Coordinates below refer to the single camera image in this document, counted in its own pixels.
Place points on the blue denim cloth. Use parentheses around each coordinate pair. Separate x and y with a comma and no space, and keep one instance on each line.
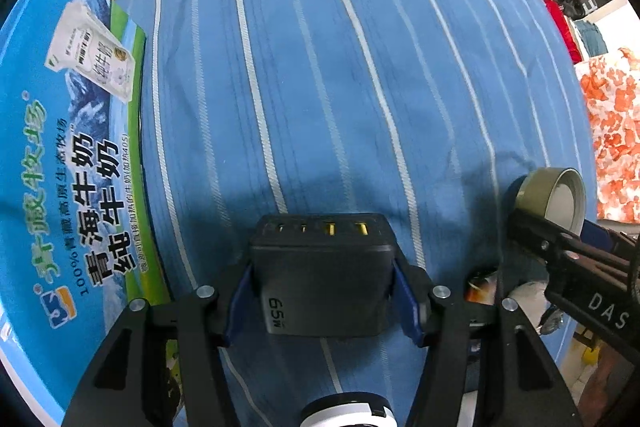
(592,38)

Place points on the red cloth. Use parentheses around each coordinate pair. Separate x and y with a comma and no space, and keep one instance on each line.
(562,27)

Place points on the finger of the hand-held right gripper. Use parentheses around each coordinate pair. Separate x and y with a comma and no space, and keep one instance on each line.
(540,237)
(597,233)

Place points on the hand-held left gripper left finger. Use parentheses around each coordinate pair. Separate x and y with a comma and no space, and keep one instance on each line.
(239,307)

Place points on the blue striped blanket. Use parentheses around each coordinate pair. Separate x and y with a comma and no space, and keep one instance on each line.
(325,82)

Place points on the black power charger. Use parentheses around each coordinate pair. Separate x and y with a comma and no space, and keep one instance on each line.
(320,287)

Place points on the blue printed cardboard box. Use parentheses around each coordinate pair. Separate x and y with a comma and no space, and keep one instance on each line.
(60,157)

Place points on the olive tape roll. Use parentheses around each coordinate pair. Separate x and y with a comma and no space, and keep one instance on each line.
(537,189)

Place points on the white round case black centre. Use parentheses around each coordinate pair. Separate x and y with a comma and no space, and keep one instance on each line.
(350,409)

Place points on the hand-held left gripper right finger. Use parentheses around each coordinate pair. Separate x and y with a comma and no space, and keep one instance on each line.
(407,307)

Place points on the orange floral cloth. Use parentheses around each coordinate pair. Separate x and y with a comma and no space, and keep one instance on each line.
(612,122)

